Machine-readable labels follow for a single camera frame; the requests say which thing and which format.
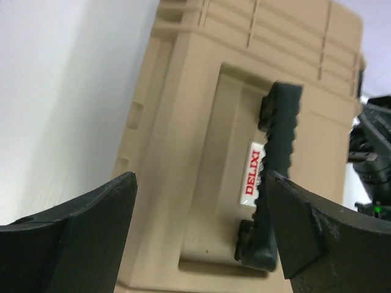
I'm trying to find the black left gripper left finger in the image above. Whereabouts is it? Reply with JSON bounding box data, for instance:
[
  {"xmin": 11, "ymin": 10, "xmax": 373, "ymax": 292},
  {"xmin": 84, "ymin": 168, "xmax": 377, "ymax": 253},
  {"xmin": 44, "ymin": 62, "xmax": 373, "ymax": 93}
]
[{"xmin": 1, "ymin": 172, "xmax": 137, "ymax": 293}]

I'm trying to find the tan plastic tool box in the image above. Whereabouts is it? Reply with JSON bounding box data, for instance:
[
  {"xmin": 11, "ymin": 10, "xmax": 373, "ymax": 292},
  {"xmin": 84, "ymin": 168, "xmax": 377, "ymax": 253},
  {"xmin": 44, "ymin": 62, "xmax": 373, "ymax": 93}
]
[{"xmin": 113, "ymin": 1, "xmax": 365, "ymax": 292}]

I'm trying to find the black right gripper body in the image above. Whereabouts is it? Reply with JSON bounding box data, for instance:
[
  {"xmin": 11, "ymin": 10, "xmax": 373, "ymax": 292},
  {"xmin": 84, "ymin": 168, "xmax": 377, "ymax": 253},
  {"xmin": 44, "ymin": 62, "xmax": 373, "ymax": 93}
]
[{"xmin": 348, "ymin": 96, "xmax": 390, "ymax": 221}]

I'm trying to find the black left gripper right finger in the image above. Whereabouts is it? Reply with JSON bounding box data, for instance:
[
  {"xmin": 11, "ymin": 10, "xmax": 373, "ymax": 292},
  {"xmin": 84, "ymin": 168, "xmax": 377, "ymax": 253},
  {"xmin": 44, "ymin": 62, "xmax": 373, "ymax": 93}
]
[{"xmin": 266, "ymin": 171, "xmax": 390, "ymax": 293}]

